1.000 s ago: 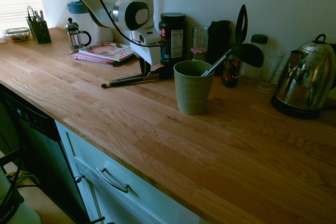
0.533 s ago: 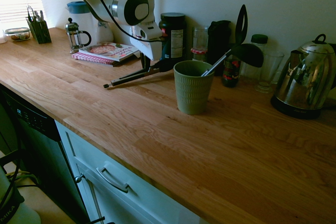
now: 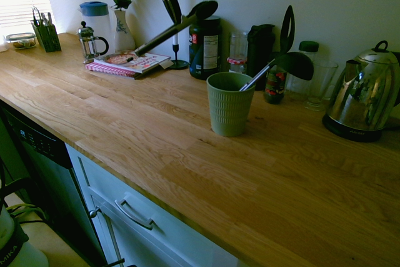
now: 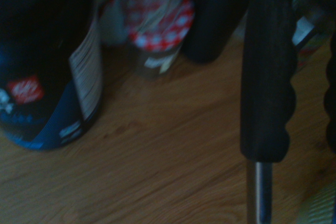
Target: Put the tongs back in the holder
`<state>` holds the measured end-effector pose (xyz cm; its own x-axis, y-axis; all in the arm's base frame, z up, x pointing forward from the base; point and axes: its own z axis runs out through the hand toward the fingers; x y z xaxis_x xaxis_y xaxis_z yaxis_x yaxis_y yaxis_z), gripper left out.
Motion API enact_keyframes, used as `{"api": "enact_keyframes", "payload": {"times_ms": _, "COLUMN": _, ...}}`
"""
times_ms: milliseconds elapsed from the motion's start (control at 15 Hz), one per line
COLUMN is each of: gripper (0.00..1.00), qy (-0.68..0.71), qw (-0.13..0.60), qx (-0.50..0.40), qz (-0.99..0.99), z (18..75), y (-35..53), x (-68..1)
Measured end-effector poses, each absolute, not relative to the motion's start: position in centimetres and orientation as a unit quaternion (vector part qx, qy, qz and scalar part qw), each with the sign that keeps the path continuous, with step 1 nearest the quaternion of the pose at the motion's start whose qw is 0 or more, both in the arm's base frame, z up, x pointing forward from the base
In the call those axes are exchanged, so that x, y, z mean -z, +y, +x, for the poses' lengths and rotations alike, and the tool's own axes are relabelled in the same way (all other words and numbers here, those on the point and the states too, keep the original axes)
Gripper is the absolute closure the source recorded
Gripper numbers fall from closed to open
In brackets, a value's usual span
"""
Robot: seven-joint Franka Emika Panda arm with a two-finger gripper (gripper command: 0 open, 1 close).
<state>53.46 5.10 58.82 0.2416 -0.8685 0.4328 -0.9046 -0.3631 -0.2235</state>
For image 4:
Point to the clear glass jar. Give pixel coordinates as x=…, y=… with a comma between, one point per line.
x=113, y=22

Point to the black Vega protein tub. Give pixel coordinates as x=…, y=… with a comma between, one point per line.
x=39, y=51

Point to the black shaker bottle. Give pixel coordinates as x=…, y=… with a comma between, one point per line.
x=218, y=19

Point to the jar with red checkered lid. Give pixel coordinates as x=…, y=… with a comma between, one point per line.
x=157, y=37

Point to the black and steel tongs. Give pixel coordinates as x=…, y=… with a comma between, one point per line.
x=267, y=77

